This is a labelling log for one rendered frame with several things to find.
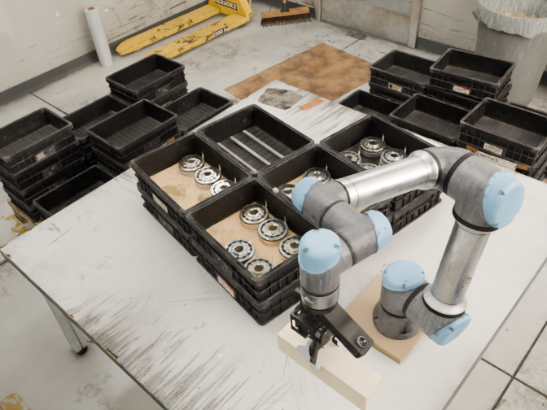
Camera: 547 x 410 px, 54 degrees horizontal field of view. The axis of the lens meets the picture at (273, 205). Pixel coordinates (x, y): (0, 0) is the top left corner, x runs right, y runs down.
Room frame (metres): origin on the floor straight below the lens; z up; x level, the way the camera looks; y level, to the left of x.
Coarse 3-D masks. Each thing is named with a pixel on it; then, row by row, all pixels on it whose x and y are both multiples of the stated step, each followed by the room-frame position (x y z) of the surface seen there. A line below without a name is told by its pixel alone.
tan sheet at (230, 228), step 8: (232, 216) 1.42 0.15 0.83; (272, 216) 1.41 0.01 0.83; (216, 224) 1.39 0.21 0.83; (224, 224) 1.39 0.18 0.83; (232, 224) 1.39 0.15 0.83; (240, 224) 1.38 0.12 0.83; (208, 232) 1.35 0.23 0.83; (216, 232) 1.35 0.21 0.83; (224, 232) 1.35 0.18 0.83; (232, 232) 1.34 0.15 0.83; (240, 232) 1.34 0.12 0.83; (248, 232) 1.34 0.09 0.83; (256, 232) 1.34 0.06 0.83; (224, 240) 1.31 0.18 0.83; (232, 240) 1.31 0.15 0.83; (248, 240) 1.30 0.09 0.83; (256, 240) 1.30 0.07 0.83; (256, 248) 1.26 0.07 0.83; (264, 248) 1.26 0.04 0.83; (272, 248) 1.25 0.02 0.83; (256, 256) 1.22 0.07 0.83; (264, 256) 1.22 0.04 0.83
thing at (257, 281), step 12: (252, 180) 1.50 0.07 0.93; (228, 192) 1.44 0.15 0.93; (204, 204) 1.39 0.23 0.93; (288, 204) 1.37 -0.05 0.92; (216, 240) 1.21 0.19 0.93; (228, 252) 1.15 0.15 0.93; (240, 264) 1.10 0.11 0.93; (288, 264) 1.09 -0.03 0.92; (252, 276) 1.05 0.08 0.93; (264, 276) 1.05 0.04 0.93
